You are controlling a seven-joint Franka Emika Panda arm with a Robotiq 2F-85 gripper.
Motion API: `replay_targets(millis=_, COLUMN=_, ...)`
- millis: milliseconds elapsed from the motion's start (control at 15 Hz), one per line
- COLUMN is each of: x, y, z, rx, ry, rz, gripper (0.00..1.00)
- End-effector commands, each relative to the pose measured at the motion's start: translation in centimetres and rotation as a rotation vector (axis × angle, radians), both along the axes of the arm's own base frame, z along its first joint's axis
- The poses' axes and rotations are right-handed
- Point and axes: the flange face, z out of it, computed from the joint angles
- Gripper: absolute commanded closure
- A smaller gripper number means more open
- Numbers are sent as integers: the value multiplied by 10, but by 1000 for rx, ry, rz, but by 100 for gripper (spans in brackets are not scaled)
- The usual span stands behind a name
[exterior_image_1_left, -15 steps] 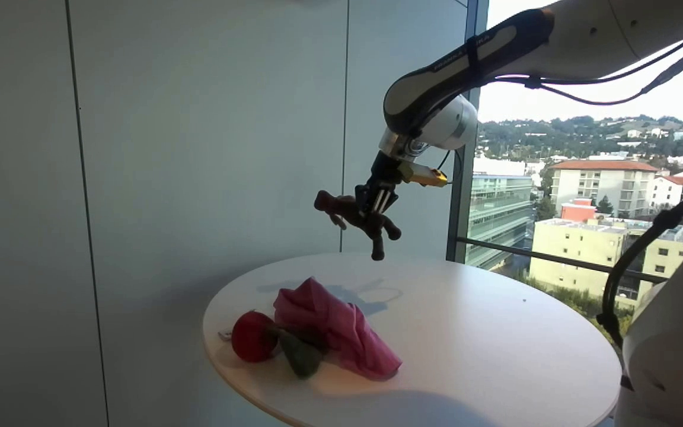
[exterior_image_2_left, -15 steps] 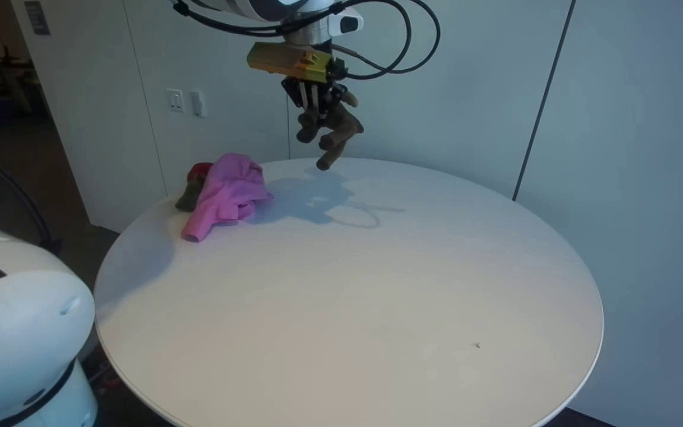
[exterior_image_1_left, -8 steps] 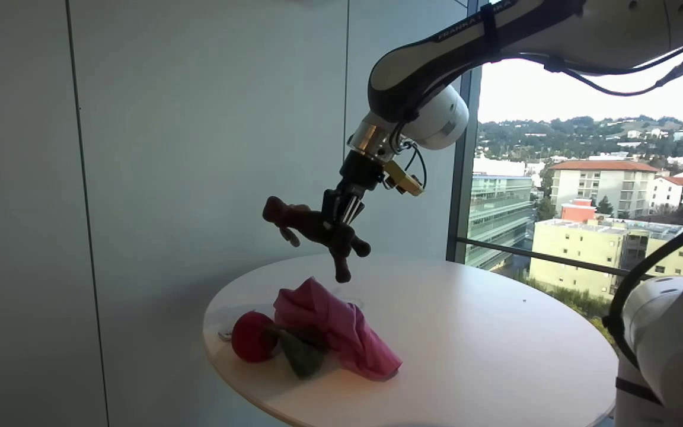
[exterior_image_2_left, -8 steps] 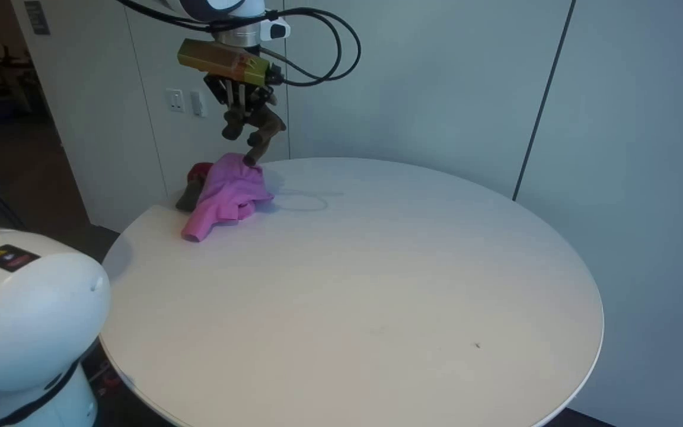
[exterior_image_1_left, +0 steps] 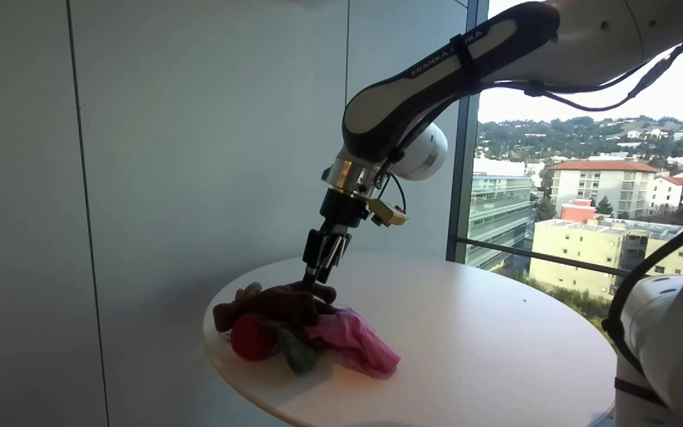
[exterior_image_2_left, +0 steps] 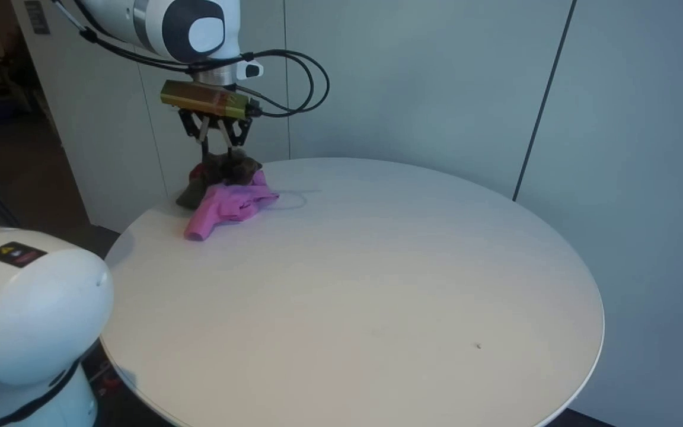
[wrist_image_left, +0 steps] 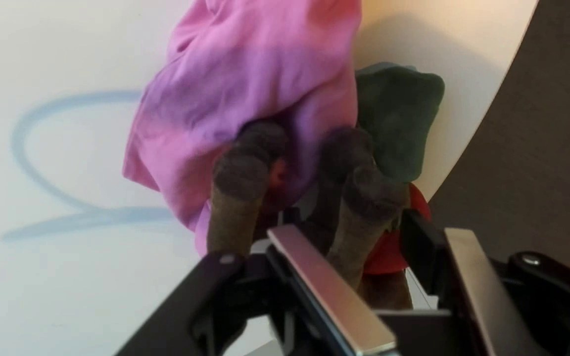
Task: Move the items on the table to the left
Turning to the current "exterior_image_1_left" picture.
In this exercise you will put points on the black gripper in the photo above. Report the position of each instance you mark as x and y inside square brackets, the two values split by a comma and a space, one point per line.
[342, 212]

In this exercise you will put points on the brown plush toy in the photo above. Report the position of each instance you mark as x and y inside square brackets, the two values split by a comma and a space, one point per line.
[278, 304]

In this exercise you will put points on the pink cloth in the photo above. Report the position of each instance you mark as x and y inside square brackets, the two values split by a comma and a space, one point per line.
[355, 341]

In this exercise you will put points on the red toy with green leaf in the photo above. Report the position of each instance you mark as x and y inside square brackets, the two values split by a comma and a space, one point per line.
[249, 339]

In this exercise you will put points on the dark window mullion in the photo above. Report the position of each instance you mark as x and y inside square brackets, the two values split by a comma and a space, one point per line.
[461, 181]

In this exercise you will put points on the glass office building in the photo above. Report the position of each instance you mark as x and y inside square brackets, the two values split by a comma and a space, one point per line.
[502, 218]

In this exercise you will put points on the dark balcony railing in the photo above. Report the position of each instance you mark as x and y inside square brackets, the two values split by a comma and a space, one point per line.
[562, 259]

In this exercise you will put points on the yellow flat-roofed building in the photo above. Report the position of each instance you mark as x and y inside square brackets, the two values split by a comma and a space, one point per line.
[578, 250]

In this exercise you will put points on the small orange building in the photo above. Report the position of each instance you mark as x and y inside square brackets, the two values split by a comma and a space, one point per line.
[578, 209]

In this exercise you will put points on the white building with red roof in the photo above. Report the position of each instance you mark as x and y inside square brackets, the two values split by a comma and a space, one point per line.
[602, 186]

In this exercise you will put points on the yellowish wrist camera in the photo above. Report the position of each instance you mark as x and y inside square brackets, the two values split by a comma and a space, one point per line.
[386, 212]

